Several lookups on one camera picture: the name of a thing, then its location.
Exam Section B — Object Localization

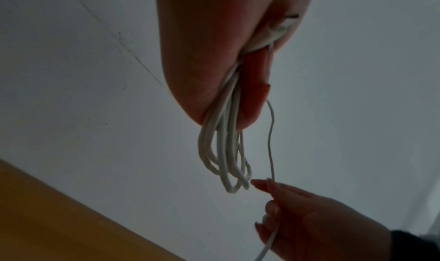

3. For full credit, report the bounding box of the person's right hand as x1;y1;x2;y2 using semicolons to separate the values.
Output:
250;178;393;261

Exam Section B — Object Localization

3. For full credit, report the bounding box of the black right wristband with markers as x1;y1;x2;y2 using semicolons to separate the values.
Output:
390;228;440;261

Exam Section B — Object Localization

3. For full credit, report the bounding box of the white cable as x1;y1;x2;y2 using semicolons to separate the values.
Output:
197;14;300;261

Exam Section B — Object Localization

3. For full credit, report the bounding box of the person's left hand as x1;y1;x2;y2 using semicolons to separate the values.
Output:
153;0;319;132

